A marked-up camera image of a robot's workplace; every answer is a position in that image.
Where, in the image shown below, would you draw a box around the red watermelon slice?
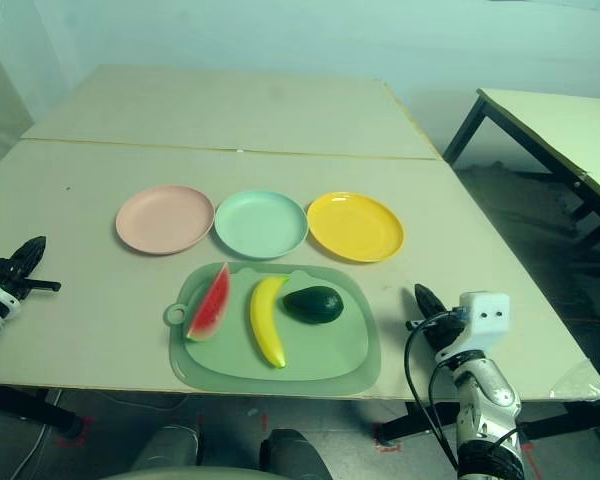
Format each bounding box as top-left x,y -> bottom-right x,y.
185,262 -> 232,344

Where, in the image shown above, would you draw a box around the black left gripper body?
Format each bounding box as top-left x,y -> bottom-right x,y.
0,257 -> 31,301

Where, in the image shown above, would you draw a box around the mint green round plate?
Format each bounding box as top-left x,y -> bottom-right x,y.
214,189 -> 310,261

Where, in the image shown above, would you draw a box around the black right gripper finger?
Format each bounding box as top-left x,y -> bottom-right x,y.
413,283 -> 454,321

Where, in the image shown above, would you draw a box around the yellow round plate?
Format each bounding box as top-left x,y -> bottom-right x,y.
306,191 -> 406,265

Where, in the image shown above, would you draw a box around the grey robot left leg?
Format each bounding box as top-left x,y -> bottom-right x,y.
129,424 -> 201,474

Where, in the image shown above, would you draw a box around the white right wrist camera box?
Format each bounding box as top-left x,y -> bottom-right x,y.
458,292 -> 511,347

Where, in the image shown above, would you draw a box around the grey robot torso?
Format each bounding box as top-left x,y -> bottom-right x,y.
99,464 -> 261,480

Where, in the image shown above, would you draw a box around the grey robot leg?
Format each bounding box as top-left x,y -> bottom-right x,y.
259,428 -> 331,480
129,424 -> 201,474

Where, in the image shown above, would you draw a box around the clear plastic bag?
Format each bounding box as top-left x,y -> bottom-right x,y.
549,359 -> 600,401

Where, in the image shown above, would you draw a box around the pink round plate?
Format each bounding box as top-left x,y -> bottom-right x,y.
115,184 -> 216,257

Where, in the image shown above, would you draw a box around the green silicone cutting mat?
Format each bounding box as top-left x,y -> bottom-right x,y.
163,261 -> 383,396

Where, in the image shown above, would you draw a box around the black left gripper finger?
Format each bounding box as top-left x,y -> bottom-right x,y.
10,235 -> 48,275
22,279 -> 62,297

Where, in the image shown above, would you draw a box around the thin white floor cable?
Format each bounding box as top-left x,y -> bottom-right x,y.
29,389 -> 191,480

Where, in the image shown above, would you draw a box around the grey robot right leg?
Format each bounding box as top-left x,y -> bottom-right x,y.
259,428 -> 331,480

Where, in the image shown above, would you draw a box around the yellow toy banana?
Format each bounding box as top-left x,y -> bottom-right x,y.
250,275 -> 292,370

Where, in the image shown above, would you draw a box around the dark green toy avocado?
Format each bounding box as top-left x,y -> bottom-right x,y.
282,286 -> 344,325

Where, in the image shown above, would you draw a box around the beige side table black legs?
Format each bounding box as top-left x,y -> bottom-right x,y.
442,88 -> 600,236

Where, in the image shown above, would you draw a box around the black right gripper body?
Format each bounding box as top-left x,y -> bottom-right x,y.
422,312 -> 466,358

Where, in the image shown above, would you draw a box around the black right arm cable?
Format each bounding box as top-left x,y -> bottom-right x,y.
403,308 -> 464,474

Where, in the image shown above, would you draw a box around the black table base leg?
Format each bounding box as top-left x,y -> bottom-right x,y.
377,389 -> 600,451
0,384 -> 84,444

